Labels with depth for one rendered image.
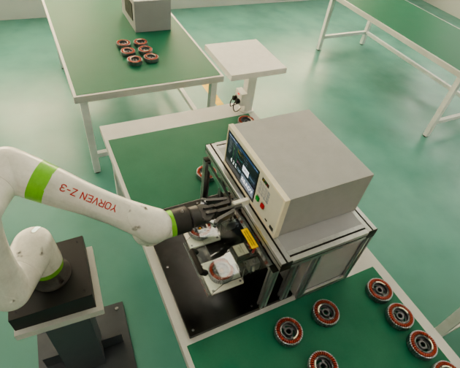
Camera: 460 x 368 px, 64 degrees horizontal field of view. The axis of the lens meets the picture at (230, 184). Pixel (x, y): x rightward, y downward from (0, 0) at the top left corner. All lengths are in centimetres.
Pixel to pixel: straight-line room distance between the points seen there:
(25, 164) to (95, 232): 172
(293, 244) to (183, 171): 92
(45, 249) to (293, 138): 99
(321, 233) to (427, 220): 210
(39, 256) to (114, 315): 109
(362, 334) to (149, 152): 143
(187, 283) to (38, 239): 61
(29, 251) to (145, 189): 76
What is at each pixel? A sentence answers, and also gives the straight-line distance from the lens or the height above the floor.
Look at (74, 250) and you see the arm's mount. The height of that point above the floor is 85.
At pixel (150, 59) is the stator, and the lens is 304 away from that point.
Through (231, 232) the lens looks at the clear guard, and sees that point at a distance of 142.
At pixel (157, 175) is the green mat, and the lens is 206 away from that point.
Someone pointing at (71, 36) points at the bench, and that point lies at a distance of 350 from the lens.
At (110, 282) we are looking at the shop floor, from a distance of 256.
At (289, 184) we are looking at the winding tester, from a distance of 128.
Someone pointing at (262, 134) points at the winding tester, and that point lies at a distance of 146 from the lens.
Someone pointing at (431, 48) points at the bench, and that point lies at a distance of 438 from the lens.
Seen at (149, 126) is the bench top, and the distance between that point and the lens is 239.
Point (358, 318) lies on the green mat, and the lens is 175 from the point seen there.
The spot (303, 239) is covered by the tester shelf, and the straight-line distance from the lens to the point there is 140.
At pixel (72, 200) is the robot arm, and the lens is 110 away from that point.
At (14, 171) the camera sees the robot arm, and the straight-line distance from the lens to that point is 112.
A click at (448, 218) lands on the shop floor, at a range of 360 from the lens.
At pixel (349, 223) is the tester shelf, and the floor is 111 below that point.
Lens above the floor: 219
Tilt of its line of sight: 45 degrees down
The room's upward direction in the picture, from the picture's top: 9 degrees clockwise
